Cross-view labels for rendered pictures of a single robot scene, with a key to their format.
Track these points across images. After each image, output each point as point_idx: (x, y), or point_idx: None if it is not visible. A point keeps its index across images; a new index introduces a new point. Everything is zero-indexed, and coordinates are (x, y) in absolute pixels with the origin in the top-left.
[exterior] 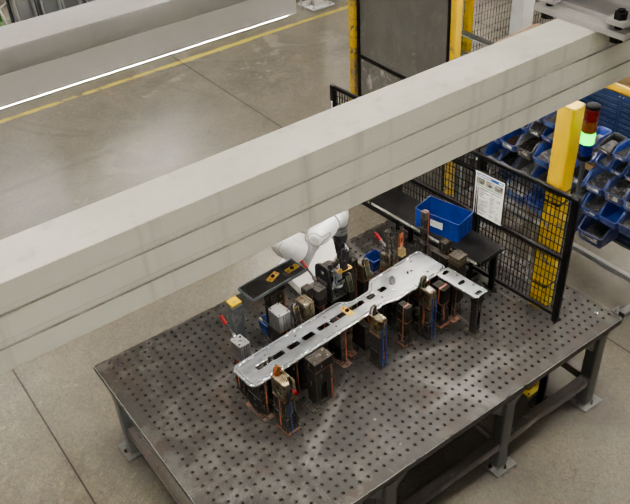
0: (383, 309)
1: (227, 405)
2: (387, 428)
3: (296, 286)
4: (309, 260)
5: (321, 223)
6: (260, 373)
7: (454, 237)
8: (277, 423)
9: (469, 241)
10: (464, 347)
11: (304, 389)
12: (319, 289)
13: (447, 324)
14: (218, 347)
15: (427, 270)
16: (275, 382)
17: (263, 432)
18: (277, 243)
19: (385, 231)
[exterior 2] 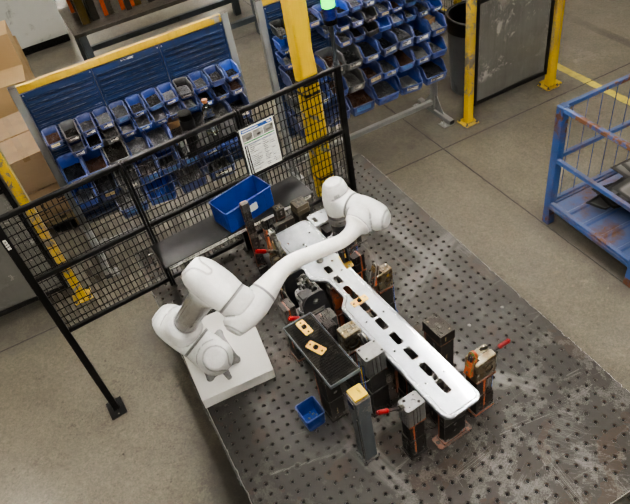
0: None
1: (441, 471)
2: (482, 315)
3: (247, 383)
4: (232, 348)
5: (371, 202)
6: (458, 387)
7: (270, 202)
8: (477, 412)
9: (275, 196)
10: (376, 249)
11: None
12: (332, 313)
13: None
14: (333, 484)
15: (307, 232)
16: (484, 364)
17: (487, 430)
18: (224, 357)
19: (272, 232)
